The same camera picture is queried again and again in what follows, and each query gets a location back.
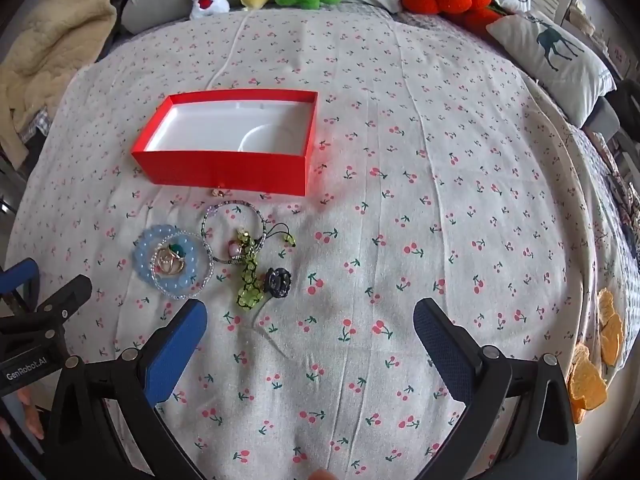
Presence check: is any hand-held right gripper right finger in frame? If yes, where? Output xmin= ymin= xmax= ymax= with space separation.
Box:
xmin=413 ymin=298 xmax=581 ymax=480

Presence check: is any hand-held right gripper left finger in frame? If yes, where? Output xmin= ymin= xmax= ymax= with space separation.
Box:
xmin=47 ymin=299 xmax=208 ymax=480

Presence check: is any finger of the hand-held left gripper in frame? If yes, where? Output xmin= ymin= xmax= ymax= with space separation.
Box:
xmin=0 ymin=258 xmax=41 ymax=311
xmin=0 ymin=274 xmax=93 ymax=343

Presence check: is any clear bead bracelet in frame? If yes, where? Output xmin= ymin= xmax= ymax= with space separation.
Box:
xmin=150 ymin=230 xmax=217 ymax=302

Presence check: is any blue bead bracelet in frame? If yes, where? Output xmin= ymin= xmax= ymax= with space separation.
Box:
xmin=132 ymin=225 xmax=211 ymax=293

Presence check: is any gold ring charm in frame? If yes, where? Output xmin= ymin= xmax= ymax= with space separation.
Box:
xmin=151 ymin=242 xmax=188 ymax=277

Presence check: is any green bead cord bracelet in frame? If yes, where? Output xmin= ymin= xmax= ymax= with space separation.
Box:
xmin=234 ymin=229 xmax=297 ymax=308

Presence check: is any black flower hair clip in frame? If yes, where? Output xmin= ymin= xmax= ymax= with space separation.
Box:
xmin=263 ymin=267 xmax=292 ymax=297

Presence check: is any multicolour seed bead bracelet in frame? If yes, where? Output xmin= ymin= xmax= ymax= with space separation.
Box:
xmin=201 ymin=201 xmax=267 ymax=264

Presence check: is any red jewelry box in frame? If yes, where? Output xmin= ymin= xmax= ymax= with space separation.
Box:
xmin=131 ymin=89 xmax=320 ymax=197

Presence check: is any person's left hand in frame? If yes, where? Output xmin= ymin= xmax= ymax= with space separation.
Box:
xmin=0 ymin=389 xmax=47 ymax=442

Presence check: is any cherry print bedsheet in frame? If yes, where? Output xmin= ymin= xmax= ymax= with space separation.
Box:
xmin=10 ymin=7 xmax=626 ymax=480

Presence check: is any orange yellow plush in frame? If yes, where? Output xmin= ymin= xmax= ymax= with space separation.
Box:
xmin=567 ymin=287 xmax=626 ymax=423

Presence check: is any beige quilted blanket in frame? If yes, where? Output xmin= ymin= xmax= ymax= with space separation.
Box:
xmin=0 ymin=0 xmax=146 ymax=136

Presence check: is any deer print pillow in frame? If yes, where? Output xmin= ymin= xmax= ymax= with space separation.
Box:
xmin=486 ymin=9 xmax=616 ymax=128

